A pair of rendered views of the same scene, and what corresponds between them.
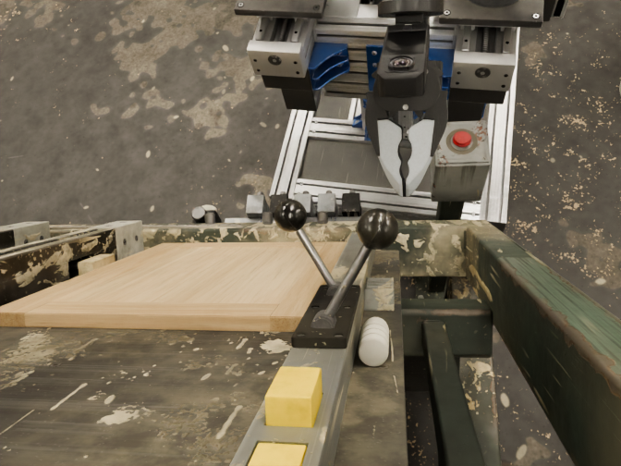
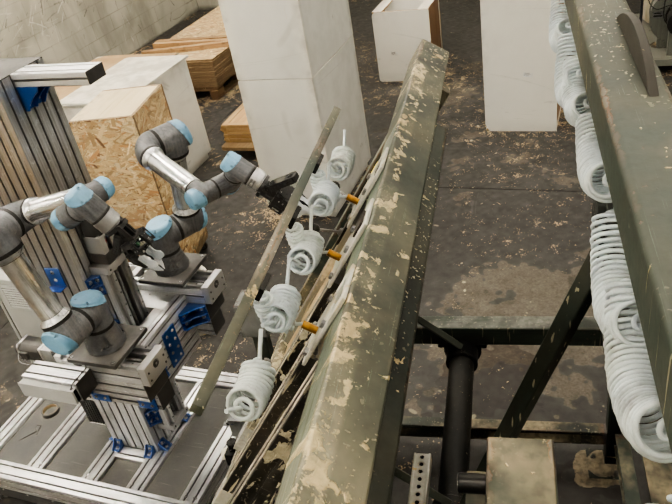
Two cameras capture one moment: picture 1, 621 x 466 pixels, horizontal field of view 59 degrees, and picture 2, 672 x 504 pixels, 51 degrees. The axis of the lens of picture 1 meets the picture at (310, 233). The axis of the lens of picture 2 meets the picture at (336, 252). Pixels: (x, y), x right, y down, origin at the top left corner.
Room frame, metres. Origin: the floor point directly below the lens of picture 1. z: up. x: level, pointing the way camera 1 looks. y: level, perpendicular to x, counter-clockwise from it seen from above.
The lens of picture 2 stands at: (0.34, 2.03, 2.65)
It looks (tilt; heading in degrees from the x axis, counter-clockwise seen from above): 33 degrees down; 267
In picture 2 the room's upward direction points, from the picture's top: 11 degrees counter-clockwise
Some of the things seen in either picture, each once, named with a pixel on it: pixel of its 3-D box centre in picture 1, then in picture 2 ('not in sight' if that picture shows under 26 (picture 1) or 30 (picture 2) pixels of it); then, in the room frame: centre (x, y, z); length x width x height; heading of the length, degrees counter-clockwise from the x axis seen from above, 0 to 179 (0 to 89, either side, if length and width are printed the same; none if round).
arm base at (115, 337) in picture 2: not in sight; (102, 332); (1.17, -0.14, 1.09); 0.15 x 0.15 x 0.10
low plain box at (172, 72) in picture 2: not in sight; (142, 131); (1.51, -3.73, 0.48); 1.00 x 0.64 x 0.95; 62
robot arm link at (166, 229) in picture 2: not in sight; (162, 234); (0.93, -0.58, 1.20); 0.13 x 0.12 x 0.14; 34
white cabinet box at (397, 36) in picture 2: not in sight; (408, 39); (-1.13, -5.04, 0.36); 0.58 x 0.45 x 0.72; 152
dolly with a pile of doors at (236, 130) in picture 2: not in sight; (258, 130); (0.56, -4.02, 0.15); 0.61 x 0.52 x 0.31; 62
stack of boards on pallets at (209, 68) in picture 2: not in sight; (226, 42); (0.79, -6.75, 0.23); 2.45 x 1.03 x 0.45; 62
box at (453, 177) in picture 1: (457, 163); (254, 314); (0.63, -0.38, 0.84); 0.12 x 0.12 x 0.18; 70
